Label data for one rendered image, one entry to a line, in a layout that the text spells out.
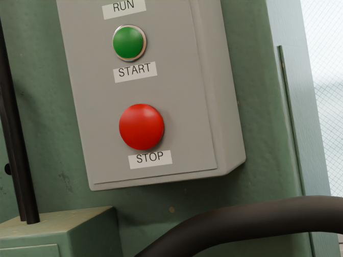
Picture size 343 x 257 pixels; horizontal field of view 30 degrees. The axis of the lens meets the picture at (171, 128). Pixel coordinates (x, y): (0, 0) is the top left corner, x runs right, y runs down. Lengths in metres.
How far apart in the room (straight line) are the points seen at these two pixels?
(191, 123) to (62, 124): 0.14
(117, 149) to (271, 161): 0.11
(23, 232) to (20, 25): 0.17
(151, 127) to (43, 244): 0.11
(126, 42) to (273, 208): 0.14
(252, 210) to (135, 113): 0.10
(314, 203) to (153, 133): 0.11
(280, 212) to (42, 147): 0.21
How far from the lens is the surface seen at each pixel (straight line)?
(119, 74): 0.42
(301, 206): 0.42
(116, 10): 0.42
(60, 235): 0.44
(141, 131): 0.41
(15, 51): 0.53
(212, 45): 0.42
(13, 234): 0.46
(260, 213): 0.43
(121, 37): 0.42
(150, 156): 0.42
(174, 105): 0.41
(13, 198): 0.60
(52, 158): 0.52
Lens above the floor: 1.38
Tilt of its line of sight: 3 degrees down
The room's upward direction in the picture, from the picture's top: 10 degrees counter-clockwise
